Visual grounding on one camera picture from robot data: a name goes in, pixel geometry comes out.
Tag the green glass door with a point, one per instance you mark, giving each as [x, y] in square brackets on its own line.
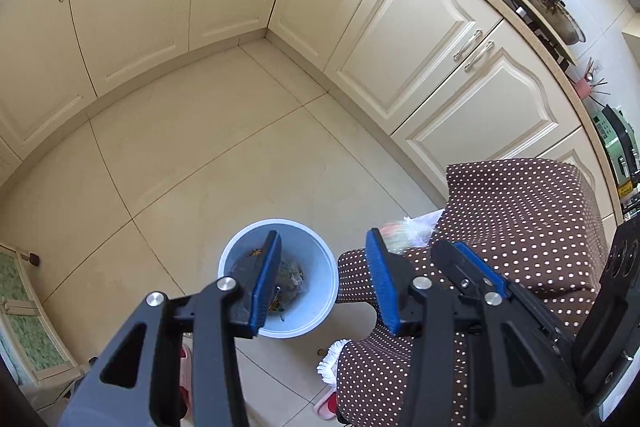
[25, 327]

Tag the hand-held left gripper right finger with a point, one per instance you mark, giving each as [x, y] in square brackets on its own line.
[382, 282]

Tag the red and yellow scraps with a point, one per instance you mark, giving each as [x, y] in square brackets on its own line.
[256, 252]

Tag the green kitchen appliance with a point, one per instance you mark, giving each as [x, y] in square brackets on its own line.
[612, 142]

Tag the pink slipper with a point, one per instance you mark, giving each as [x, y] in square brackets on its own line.
[325, 404]
[185, 372]

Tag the pink utensil holder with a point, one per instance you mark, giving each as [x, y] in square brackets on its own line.
[582, 88]

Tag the green crumpled wrapper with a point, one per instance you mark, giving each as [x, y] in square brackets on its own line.
[291, 274]

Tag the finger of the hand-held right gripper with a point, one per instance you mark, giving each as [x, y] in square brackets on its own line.
[457, 269]
[482, 267]

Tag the clear plastic bag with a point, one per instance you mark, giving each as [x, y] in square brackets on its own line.
[407, 234]

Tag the brown door stopper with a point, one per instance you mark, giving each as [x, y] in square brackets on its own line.
[34, 259]

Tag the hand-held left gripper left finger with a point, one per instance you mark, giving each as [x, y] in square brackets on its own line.
[265, 277]

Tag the white fringed cloth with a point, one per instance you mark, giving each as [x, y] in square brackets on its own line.
[327, 359]

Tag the light blue trash bin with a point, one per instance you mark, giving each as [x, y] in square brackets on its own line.
[310, 307]

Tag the brown polka dot cloth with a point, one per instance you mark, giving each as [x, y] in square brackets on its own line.
[525, 207]

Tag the frying pan with lid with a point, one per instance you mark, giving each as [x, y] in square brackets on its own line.
[555, 12]

